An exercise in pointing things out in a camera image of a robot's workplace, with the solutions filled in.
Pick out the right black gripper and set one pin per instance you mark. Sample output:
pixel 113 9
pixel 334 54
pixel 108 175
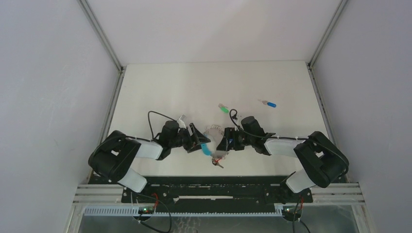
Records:
pixel 231 133

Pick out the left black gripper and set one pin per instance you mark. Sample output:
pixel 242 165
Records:
pixel 194 141

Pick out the metal key organiser with rings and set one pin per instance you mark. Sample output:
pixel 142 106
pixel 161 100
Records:
pixel 215 134

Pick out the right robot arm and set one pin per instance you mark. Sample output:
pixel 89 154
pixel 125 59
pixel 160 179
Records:
pixel 322 162

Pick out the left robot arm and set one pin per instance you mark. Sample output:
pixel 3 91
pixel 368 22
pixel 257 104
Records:
pixel 112 159

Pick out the key with green tag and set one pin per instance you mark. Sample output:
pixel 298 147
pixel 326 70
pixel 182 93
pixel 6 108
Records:
pixel 223 108

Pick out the key with blue tag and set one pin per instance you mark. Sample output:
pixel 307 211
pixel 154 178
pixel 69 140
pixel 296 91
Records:
pixel 268 103

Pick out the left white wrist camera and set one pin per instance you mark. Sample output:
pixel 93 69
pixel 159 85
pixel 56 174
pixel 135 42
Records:
pixel 181 122

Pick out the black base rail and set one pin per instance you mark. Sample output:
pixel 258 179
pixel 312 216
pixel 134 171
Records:
pixel 216 194

